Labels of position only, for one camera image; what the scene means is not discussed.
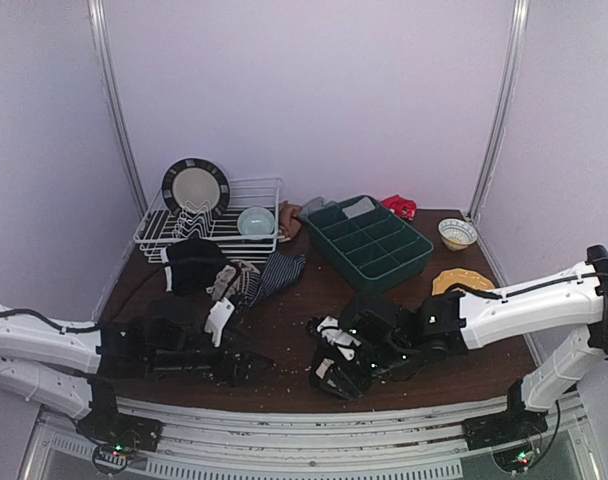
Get light blue bowl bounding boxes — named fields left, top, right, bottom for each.
left=237, top=206, right=275, bottom=236

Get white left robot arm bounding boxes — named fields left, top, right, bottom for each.
left=0, top=298, right=274, bottom=475

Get yellow plate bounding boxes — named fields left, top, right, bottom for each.
left=432, top=268, right=495, bottom=296

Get aluminium frame post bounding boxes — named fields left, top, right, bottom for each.
left=87, top=0, right=148, bottom=215
left=468, top=0, right=530, bottom=224

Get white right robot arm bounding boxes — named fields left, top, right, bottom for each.
left=307, top=245, right=608, bottom=450

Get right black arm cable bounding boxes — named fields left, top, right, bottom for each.
left=453, top=272, right=608, bottom=301

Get green compartment tray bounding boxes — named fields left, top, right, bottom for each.
left=308, top=195, right=434, bottom=294

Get white wire dish rack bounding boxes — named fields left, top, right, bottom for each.
left=133, top=177, right=282, bottom=264

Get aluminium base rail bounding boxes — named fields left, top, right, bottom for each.
left=18, top=394, right=605, bottom=480

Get red cloth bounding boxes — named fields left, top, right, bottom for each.
left=380, top=195, right=417, bottom=221

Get beige striped underwear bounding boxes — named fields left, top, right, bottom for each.
left=206, top=260, right=261, bottom=303

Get grey crumpled underwear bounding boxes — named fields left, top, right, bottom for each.
left=298, top=196, right=335, bottom=223

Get patterned white bowl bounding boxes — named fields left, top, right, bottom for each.
left=438, top=218, right=478, bottom=251

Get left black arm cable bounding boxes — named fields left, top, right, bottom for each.
left=0, top=257, right=230, bottom=336

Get right aluminium frame post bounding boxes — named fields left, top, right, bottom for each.
left=468, top=0, right=530, bottom=224

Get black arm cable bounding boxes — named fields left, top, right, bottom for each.
left=0, top=257, right=230, bottom=336
left=453, top=272, right=608, bottom=301

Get blue striped underwear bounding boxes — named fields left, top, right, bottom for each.
left=233, top=251, right=307, bottom=310

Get brown crumpled underwear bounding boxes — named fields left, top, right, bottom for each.
left=278, top=201, right=302, bottom=243

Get black rimmed plate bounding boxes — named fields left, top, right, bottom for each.
left=161, top=158, right=231, bottom=219

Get grey boxer briefs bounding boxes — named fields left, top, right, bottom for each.
left=342, top=196, right=376, bottom=219

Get left aluminium frame post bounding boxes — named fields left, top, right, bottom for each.
left=87, top=0, right=148, bottom=215

